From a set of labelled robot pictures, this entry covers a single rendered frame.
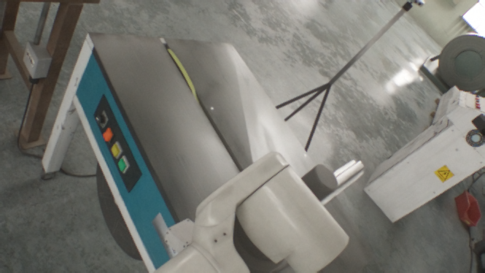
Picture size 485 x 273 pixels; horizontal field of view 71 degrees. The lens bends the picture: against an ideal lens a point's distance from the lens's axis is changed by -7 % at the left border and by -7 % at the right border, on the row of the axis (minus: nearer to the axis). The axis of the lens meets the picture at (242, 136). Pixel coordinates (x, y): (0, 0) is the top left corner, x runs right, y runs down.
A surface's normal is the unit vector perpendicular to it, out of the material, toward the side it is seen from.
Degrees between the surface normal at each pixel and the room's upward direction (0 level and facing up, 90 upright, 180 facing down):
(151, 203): 90
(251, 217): 90
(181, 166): 0
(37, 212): 0
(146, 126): 0
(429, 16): 90
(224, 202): 25
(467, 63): 90
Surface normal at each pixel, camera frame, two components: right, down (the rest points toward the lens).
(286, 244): -0.57, 0.26
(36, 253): 0.55, -0.59
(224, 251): 0.26, -0.42
